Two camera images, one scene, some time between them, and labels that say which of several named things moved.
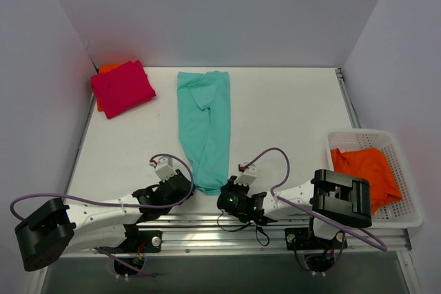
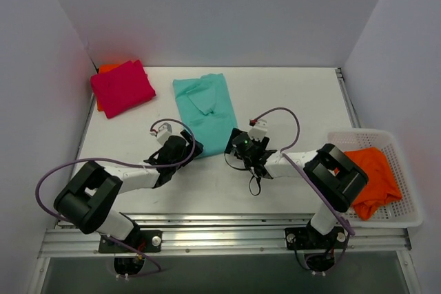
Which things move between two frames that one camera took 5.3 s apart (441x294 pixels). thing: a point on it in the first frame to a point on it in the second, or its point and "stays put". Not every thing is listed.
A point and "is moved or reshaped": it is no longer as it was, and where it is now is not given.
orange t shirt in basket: x=371 y=164 stays put
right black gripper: x=227 y=188 to x=234 y=140
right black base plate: x=303 y=239 stays put
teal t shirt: x=204 y=127 is moved or reshaped
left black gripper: x=182 y=184 to x=190 y=142
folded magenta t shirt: x=122 y=88 stays put
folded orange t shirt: x=103 y=69 stays put
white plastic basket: x=405 y=212 stays put
